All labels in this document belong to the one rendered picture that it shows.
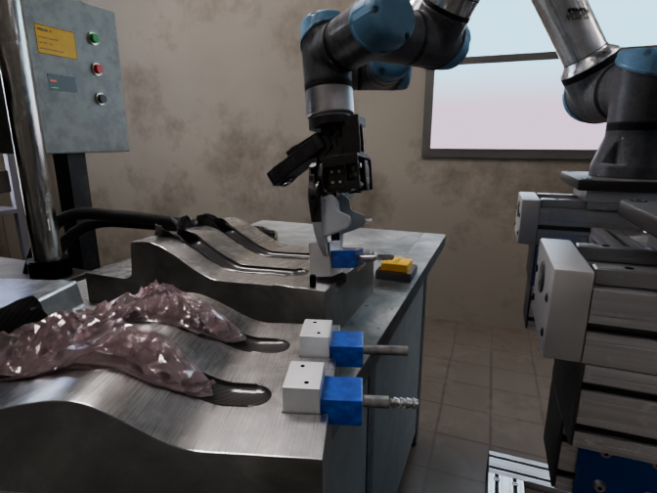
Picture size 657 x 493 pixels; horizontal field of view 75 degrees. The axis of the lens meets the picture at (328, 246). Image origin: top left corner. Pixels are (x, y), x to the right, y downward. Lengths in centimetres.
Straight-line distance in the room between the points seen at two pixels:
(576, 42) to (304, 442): 92
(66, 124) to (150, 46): 223
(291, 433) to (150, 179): 327
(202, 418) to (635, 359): 40
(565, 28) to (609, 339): 74
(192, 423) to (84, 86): 114
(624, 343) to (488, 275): 227
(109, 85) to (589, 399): 138
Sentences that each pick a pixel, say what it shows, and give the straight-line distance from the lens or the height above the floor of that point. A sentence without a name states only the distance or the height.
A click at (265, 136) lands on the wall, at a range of 298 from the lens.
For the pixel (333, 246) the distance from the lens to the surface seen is 68.
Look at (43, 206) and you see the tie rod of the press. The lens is 118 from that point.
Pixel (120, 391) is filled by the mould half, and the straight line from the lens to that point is 44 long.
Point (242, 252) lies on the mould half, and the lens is 85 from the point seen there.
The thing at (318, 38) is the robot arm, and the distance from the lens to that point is 68.
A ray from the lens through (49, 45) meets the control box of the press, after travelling 139.
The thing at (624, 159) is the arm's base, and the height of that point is 107.
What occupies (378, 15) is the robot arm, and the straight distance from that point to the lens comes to 60.
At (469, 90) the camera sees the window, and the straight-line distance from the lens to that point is 261.
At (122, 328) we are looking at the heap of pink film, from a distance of 50.
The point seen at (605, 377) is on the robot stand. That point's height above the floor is 89.
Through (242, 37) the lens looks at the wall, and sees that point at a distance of 311.
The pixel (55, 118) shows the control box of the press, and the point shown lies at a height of 116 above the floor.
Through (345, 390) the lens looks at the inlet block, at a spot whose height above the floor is 87.
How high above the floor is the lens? 111
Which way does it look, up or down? 14 degrees down
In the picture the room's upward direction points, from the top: straight up
